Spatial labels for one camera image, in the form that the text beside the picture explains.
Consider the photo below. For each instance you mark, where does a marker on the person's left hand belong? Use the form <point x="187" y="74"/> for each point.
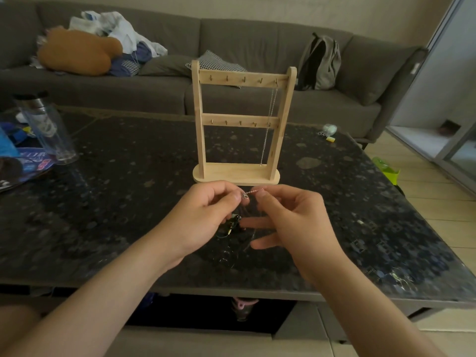
<point x="201" y="219"/>

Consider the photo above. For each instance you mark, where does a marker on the person's right hand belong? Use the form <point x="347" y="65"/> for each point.
<point x="308" y="230"/>

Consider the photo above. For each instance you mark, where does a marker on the wooden jewelry stand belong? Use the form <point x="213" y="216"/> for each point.
<point x="238" y="173"/>

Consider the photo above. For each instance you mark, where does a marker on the person's left forearm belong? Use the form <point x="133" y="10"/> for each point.
<point x="93" y="304"/>

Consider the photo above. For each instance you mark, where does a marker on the person's right forearm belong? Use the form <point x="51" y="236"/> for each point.
<point x="375" y="319"/>

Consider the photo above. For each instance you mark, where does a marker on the person's bare leg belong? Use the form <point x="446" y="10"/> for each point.
<point x="15" y="325"/>

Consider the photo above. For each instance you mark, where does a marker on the pink item under table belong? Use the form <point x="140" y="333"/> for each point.
<point x="243" y="304"/>

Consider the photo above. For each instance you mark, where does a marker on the blue cloth item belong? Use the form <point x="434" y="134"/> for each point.
<point x="148" y="299"/>

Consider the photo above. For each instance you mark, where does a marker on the green bag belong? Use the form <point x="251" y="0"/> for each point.
<point x="386" y="171"/>

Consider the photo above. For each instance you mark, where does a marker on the small black object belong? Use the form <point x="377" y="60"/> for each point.
<point x="400" y="190"/>

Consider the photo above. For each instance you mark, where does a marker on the checkered pillow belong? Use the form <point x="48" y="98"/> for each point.
<point x="215" y="63"/>

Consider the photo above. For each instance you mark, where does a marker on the grey flat cushion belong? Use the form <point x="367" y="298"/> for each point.
<point x="163" y="65"/>

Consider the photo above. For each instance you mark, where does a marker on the grey backpack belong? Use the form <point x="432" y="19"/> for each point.
<point x="326" y="66"/>

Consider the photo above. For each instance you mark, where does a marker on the blue printed packet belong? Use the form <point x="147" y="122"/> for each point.
<point x="35" y="163"/>

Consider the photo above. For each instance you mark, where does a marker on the dark shoe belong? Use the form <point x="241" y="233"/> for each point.
<point x="450" y="127"/>

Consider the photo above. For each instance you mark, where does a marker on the blue crumpled garment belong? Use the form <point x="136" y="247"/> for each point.
<point x="139" y="53"/>

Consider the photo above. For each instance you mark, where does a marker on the clear plastic tumbler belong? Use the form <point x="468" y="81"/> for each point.
<point x="48" y="130"/>

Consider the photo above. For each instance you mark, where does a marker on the grey fabric sofa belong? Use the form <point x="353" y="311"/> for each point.
<point x="253" y="37"/>

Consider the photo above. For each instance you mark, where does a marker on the white crumpled garment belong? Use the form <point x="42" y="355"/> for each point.
<point x="122" y="29"/>

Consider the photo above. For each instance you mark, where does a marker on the blue plastic bottle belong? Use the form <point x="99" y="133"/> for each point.
<point x="7" y="144"/>

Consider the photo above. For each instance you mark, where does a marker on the brown plush toy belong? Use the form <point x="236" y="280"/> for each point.
<point x="76" y="52"/>

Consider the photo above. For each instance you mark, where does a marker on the sliding glass door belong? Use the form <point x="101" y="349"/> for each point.
<point x="446" y="70"/>

